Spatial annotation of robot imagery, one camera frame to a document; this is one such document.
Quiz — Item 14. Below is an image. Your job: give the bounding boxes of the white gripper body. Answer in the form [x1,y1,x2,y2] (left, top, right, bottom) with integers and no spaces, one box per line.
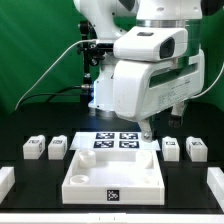
[113,50,205,122]

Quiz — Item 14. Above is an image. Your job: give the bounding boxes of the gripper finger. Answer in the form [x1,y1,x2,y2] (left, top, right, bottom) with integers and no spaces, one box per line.
[169,102,185,128]
[138,119,152,142]

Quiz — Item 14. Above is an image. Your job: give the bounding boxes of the white square table top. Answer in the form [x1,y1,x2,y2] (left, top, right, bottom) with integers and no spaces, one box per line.
[62,149,165,205]

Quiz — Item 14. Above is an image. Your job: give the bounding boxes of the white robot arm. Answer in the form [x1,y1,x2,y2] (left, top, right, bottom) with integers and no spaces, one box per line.
[73,0,224,141]

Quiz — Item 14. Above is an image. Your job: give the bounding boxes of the white sheet with AprilTags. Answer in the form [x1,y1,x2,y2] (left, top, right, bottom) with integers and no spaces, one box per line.
[70,132,160,151]

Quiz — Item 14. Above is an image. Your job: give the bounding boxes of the white obstacle block right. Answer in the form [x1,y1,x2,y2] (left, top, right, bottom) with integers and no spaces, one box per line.
[207,167,224,212]

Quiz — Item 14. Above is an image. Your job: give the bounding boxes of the white obstacle block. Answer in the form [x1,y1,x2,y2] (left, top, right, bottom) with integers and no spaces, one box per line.
[0,167,15,204]
[207,167,224,212]

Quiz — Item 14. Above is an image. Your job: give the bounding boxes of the white front edge strip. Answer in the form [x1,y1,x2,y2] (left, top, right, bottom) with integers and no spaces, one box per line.
[0,213,224,224]

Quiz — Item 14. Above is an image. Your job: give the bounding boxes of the white obstacle block left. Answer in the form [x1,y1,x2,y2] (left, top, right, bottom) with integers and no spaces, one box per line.
[0,167,15,204]

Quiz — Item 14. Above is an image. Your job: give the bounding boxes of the black base cable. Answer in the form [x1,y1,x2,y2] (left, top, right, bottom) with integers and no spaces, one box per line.
[20,84,94,105]

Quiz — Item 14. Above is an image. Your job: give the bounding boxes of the black camera stand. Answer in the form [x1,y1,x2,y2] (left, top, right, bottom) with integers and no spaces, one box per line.
[77,21,115,108]

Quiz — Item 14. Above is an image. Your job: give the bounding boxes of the grey camera cable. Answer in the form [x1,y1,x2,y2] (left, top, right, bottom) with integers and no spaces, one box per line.
[14,39,98,111]

